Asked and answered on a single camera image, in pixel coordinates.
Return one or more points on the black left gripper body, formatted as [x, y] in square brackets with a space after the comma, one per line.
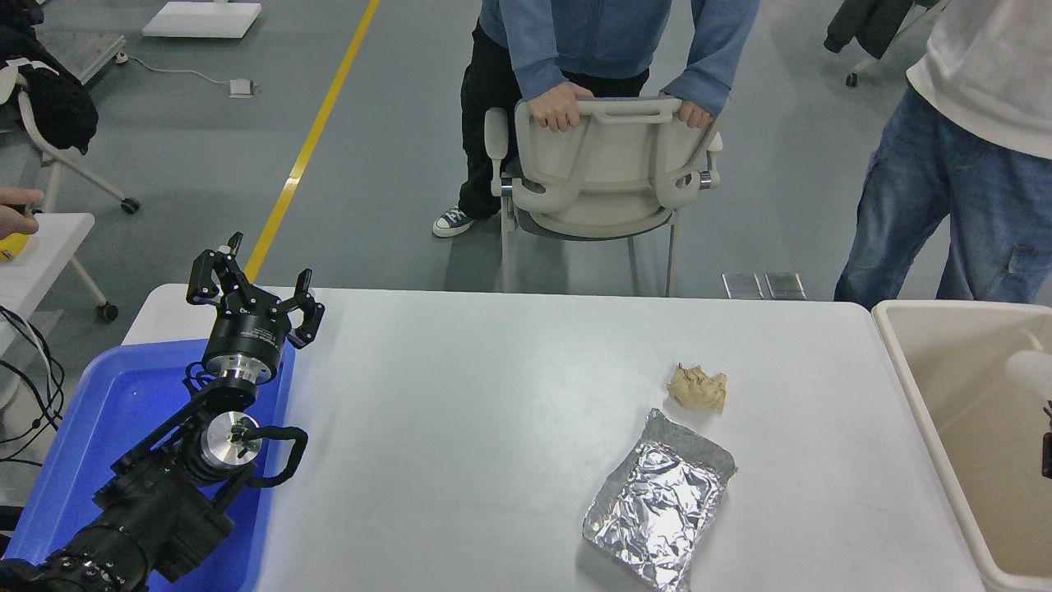
[245, 335]

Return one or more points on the white paper cup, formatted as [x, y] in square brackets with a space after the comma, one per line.
[1031, 374]

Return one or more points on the white office chair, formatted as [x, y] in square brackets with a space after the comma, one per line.
[608, 173]

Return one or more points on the crumpled tan paper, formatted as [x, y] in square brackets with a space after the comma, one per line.
[697, 388]

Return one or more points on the person's hand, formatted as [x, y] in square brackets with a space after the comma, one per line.
[15, 215]

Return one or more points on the person's right hand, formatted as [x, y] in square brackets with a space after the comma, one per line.
[559, 107]

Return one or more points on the person's left hand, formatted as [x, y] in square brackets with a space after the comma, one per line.
[695, 115]

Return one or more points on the large pale bin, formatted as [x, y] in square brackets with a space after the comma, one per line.
[970, 460]

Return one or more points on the blue plastic tray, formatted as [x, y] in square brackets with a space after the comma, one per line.
[123, 403]

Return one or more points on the white side table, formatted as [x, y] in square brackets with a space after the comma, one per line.
[49, 255]

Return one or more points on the white wheeled chair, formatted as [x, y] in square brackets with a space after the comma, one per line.
[51, 158]

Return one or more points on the yellow device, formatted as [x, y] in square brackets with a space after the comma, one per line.
[11, 248]

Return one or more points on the black jacket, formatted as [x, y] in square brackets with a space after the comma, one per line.
[57, 107]
[867, 25]

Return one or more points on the white flat platform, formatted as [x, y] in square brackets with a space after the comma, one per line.
[201, 18]

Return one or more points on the grey metal floor platform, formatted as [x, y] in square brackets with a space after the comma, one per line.
[82, 53]

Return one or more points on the person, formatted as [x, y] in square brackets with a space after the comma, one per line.
[945, 189]
[608, 33]

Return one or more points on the metal floor plate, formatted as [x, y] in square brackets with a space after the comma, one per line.
[742, 285]
[783, 284]

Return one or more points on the silver foil tray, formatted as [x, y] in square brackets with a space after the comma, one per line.
[657, 501]

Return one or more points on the white chair with grey seat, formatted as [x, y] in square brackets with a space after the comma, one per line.
[851, 80]

